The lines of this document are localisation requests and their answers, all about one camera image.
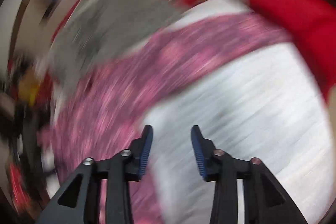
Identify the grey floral pillow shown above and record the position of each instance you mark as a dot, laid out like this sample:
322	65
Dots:
98	30

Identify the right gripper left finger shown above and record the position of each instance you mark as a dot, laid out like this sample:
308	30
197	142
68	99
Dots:
78	198

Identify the purple pink floral cloth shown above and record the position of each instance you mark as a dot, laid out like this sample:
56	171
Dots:
104	114

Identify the solid red cloth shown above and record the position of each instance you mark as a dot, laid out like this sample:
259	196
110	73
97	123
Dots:
311	23

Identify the cluttered side shelf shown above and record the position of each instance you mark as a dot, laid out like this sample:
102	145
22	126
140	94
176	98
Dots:
25	111

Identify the white bed sheet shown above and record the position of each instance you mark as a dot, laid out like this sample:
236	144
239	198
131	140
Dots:
264	104

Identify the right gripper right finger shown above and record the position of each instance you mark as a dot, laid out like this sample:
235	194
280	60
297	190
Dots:
265	199

